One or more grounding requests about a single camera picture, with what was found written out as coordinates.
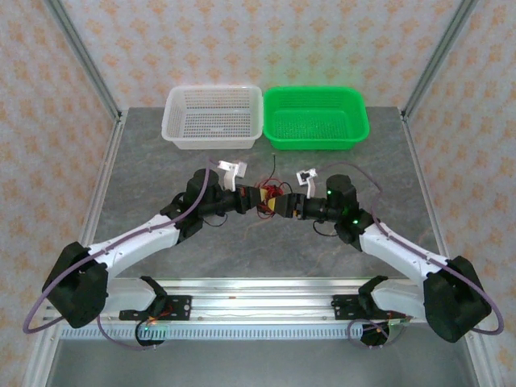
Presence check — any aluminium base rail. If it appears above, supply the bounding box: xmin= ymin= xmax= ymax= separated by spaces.
xmin=94 ymin=276 xmax=428 ymax=326

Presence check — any slotted grey cable duct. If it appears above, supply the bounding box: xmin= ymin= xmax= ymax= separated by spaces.
xmin=60 ymin=323 xmax=391 ymax=341

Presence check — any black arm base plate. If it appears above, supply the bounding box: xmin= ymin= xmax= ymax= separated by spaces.
xmin=331 ymin=293 xmax=364 ymax=322
xmin=119 ymin=294 xmax=193 ymax=323

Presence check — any green perforated plastic basket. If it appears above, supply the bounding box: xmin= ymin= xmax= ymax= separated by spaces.
xmin=262 ymin=85 xmax=371 ymax=152

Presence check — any white perforated plastic basket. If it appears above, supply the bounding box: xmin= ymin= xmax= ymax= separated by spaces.
xmin=160 ymin=85 xmax=264 ymax=151

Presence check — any aluminium table side rail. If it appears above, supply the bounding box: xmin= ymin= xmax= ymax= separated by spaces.
xmin=398 ymin=107 xmax=505 ymax=387
xmin=22 ymin=110 xmax=130 ymax=387

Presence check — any aluminium frame post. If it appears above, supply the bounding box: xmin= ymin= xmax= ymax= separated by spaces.
xmin=43 ymin=0 xmax=124 ymax=122
xmin=400 ymin=0 xmax=481 ymax=120

